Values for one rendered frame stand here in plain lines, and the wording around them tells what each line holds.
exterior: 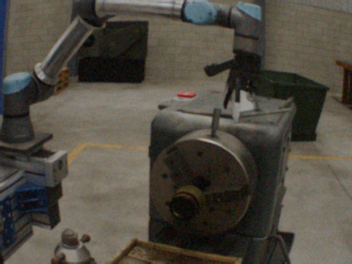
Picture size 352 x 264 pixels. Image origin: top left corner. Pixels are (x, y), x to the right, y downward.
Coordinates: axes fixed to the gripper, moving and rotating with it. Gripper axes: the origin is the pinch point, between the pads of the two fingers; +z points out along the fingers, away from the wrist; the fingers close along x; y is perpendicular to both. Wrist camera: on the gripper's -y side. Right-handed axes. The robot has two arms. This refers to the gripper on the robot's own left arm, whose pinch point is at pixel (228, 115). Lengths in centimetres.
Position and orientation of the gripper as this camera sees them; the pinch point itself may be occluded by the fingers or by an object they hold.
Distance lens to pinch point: 131.0
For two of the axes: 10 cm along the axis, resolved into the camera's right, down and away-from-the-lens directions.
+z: -1.4, 9.5, 2.9
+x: -1.1, -3.1, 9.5
